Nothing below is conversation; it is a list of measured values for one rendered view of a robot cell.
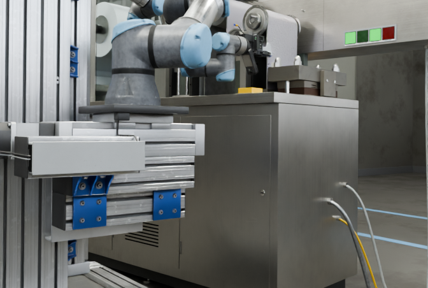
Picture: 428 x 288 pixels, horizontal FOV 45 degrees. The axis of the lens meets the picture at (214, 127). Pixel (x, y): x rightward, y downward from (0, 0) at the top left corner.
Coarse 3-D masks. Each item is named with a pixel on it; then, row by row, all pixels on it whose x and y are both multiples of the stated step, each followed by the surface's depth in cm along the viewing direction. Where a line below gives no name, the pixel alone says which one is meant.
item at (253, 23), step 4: (252, 12) 230; (248, 16) 231; (256, 16) 228; (248, 20) 231; (252, 20) 230; (256, 20) 228; (260, 20) 228; (248, 24) 231; (252, 24) 230; (256, 24) 228; (252, 28) 230; (256, 28) 230
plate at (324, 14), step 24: (288, 0) 259; (312, 0) 249; (336, 0) 241; (360, 0) 232; (384, 0) 225; (408, 0) 217; (312, 24) 249; (336, 24) 240; (360, 24) 232; (384, 24) 225; (408, 24) 217; (312, 48) 249; (336, 48) 240; (360, 48) 237; (384, 48) 237; (408, 48) 236
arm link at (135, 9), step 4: (132, 4) 212; (136, 4) 209; (132, 8) 211; (136, 8) 208; (128, 12) 212; (132, 12) 210; (136, 12) 209; (140, 12) 207; (128, 16) 211; (132, 16) 210; (136, 16) 209; (140, 16) 209; (144, 16) 207
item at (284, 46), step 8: (272, 32) 230; (272, 40) 230; (280, 40) 235; (288, 40) 240; (296, 40) 245; (272, 48) 230; (280, 48) 235; (288, 48) 240; (296, 48) 245; (272, 56) 230; (280, 56) 235; (288, 56) 240; (288, 64) 240
